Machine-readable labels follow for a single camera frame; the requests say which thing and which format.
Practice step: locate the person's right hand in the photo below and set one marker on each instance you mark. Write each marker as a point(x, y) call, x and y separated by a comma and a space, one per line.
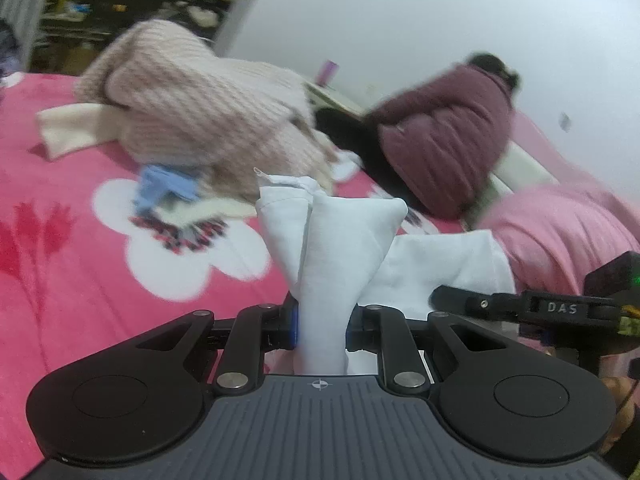
point(623, 390)

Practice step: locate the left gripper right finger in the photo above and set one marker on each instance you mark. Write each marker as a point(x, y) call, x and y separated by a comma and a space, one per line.
point(364, 332)

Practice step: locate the white shirt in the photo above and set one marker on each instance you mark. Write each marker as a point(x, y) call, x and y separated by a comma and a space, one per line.
point(338, 252)

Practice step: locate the blue cloth piece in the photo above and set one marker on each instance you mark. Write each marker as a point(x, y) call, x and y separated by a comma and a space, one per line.
point(156, 182)

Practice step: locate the pink floral blanket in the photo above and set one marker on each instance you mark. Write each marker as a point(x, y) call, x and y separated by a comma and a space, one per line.
point(77, 275)

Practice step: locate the pink pillow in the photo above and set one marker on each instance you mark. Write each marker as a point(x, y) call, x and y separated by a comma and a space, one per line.
point(554, 235)

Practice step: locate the cream cloth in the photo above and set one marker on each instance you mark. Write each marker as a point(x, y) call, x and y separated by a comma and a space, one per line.
point(75, 127)

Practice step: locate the person in maroon jacket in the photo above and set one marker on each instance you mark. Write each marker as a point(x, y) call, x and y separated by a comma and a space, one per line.
point(434, 145)

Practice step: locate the purple cup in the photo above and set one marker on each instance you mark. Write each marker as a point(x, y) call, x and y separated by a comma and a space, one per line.
point(326, 74)

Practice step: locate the pink knit sweater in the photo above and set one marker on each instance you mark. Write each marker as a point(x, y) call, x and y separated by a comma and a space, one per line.
point(186, 107)

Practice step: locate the beige towel garment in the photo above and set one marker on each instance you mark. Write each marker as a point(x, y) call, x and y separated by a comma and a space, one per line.
point(181, 213)

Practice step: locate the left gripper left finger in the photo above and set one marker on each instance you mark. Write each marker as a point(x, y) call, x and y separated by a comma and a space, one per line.
point(280, 325)

